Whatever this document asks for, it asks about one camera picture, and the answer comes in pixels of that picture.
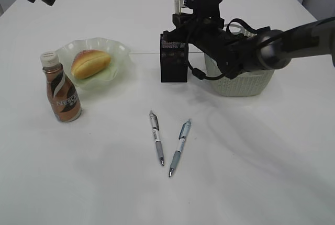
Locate yellow bread loaf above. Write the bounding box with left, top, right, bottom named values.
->
left=71, top=50, right=111, bottom=79

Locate brown coffee drink bottle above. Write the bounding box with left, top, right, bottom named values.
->
left=40, top=52, right=81, bottom=122

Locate blue grey pen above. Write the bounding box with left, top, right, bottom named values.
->
left=169, top=119, right=192, bottom=178

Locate pale green glass plate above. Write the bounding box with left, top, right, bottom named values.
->
left=55, top=37, right=130, bottom=91

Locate black mesh pen holder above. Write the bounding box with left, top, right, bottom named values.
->
left=160, top=34, right=188, bottom=83

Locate pale green plastic basket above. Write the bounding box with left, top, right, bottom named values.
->
left=204, top=24, right=274, bottom=97

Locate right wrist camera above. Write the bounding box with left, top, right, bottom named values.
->
left=180, top=0, right=223, bottom=19

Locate black covered right gripper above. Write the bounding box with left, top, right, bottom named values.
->
left=163, top=13, right=243, bottom=80

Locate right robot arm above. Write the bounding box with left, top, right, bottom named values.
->
left=162, top=13, right=334, bottom=81

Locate grey grip pen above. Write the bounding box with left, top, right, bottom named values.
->
left=149, top=110, right=165, bottom=166

